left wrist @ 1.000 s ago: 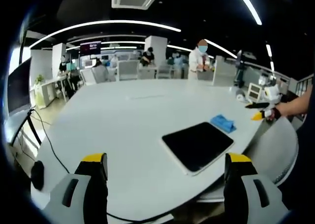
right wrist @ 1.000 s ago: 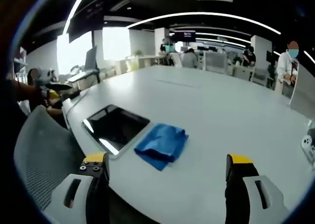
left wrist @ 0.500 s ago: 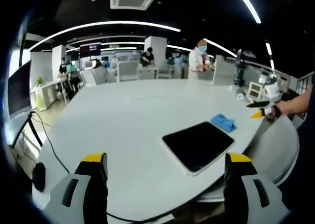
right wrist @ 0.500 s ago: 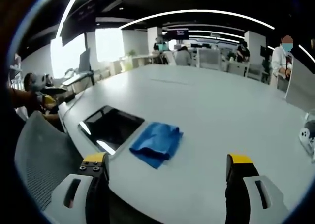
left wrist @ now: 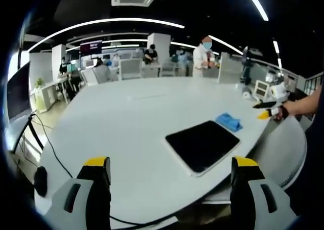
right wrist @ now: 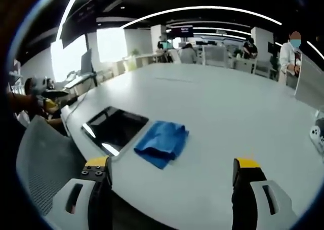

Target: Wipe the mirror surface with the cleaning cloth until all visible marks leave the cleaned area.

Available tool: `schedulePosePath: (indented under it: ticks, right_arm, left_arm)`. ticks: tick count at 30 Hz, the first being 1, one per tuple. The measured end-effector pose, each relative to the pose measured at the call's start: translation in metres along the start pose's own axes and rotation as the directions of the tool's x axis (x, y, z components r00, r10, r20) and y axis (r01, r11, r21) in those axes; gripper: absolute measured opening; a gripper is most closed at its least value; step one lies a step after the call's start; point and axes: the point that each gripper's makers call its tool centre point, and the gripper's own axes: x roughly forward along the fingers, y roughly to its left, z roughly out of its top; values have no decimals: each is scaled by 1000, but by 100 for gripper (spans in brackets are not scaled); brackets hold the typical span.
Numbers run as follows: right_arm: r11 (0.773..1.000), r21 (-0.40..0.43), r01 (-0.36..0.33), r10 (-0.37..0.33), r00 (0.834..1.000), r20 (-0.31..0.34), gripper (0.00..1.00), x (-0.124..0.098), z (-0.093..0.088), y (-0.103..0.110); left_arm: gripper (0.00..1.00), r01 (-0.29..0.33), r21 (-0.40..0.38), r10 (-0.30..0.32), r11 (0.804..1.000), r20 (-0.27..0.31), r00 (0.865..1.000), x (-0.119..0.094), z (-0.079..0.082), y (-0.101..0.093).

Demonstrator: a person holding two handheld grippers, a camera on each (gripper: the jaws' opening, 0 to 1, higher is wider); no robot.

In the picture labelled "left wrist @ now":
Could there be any white side desk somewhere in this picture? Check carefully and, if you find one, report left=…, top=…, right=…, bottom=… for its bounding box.
left=29, top=77, right=70, bottom=114

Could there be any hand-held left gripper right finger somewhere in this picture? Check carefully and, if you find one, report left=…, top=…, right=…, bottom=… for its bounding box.
left=229, top=156, right=299, bottom=230

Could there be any black round puck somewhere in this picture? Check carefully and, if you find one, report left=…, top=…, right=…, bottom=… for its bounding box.
left=34, top=165, right=49, bottom=198

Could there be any black monitor stand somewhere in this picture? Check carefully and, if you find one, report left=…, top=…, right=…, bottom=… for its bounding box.
left=11, top=113, right=45, bottom=155

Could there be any black tripod stand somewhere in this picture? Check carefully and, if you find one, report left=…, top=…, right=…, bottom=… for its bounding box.
left=239, top=45, right=255, bottom=85

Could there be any white storage cabinet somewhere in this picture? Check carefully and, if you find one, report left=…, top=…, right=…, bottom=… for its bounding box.
left=254, top=79, right=272, bottom=99

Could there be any wall display screen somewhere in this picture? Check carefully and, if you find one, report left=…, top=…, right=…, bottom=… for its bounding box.
left=79, top=40, right=103, bottom=56

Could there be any person's right hand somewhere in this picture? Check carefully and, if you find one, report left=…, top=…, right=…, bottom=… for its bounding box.
left=272, top=105, right=291, bottom=121

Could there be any dark monitor screen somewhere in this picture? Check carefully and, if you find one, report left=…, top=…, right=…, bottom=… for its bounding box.
left=6, top=60, right=32, bottom=122

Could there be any blue cleaning cloth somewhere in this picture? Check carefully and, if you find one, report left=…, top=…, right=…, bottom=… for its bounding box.
left=215, top=112, right=243, bottom=132

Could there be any black cable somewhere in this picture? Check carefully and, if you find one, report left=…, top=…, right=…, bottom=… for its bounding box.
left=30, top=113, right=183, bottom=227

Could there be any grey partition panel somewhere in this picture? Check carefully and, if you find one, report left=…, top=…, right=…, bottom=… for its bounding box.
left=218, top=52, right=244, bottom=84

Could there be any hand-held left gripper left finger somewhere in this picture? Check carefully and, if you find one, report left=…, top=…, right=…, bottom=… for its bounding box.
left=43, top=156, right=112, bottom=230

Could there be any black tablet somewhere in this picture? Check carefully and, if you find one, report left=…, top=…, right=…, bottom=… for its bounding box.
left=165, top=120, right=241, bottom=177

